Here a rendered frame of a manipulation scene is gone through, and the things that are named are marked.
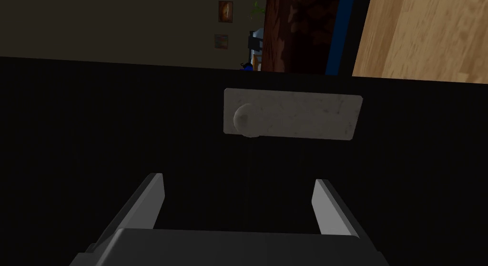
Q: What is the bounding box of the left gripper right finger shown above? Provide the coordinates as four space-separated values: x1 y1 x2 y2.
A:
311 178 360 239

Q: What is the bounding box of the orange framed wall picture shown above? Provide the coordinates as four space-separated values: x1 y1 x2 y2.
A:
218 0 234 23

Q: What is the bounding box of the grey door knob with plate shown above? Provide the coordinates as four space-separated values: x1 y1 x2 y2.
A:
223 88 364 141

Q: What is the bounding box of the black door leaf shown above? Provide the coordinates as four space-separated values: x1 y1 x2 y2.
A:
0 56 488 266

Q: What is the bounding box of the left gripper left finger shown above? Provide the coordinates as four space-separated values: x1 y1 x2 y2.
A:
86 173 166 254

